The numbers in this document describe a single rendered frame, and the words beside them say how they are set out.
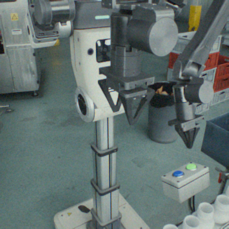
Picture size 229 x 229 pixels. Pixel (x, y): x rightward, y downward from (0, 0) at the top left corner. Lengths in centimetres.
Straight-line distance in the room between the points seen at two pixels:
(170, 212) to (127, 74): 181
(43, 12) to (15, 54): 333
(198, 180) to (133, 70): 48
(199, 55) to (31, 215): 184
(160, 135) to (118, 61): 242
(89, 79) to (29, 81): 325
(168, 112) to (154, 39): 231
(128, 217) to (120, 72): 141
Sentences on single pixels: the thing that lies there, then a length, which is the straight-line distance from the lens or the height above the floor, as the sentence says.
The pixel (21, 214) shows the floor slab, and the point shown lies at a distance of 223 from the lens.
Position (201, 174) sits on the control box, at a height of 111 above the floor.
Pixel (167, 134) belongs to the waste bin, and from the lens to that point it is 282.
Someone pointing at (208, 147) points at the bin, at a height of 79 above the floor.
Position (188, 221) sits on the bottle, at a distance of 64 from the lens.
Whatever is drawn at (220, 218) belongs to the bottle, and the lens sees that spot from 70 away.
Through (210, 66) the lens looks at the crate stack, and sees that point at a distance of 351.
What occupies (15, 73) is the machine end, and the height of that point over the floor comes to 44.
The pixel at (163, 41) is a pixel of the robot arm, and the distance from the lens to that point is 37.
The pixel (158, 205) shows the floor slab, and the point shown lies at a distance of 219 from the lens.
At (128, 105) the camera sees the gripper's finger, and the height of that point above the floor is 145.
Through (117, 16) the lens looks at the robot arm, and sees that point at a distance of 42.
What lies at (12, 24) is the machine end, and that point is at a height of 119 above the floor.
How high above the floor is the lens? 163
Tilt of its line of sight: 28 degrees down
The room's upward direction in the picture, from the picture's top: straight up
